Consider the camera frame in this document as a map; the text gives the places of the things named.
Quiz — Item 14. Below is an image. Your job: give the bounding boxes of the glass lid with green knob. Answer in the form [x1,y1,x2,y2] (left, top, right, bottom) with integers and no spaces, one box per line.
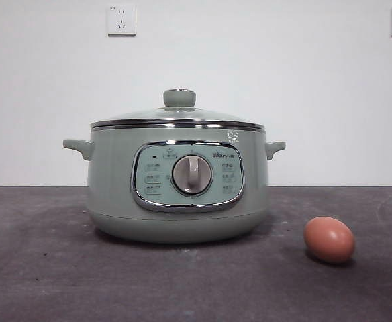
[91,88,266,129]

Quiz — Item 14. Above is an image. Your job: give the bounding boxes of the brown egg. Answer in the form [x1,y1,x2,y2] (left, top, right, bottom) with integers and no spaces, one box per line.
[303,216,356,264]

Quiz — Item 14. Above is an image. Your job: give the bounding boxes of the sage green electric cooking pot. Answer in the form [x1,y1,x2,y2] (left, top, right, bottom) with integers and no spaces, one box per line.
[62,125,287,245]

